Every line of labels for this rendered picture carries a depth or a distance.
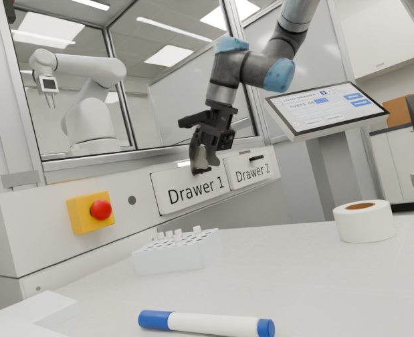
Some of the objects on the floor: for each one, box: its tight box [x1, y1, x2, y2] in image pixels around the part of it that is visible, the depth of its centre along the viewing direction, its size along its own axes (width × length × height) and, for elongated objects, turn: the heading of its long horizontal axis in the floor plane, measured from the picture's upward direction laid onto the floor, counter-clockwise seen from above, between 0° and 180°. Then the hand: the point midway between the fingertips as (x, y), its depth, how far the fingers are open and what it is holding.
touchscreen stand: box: [305, 131, 363, 221], centre depth 145 cm, size 50×45×102 cm
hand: (196, 169), depth 83 cm, fingers closed on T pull, 3 cm apart
